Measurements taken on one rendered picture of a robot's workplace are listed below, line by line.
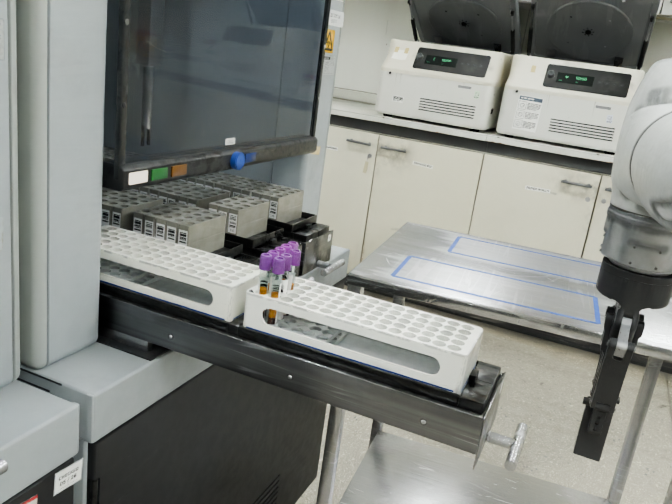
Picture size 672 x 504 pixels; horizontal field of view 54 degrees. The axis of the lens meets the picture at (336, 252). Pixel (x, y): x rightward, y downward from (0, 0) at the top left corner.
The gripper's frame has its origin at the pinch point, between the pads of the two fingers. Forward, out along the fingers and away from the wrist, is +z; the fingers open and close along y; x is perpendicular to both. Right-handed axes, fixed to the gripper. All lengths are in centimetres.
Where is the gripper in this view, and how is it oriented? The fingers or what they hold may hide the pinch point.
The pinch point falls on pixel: (593, 428)
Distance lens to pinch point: 84.8
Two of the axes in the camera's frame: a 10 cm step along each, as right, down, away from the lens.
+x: 9.1, 2.3, -3.5
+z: -1.3, 9.5, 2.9
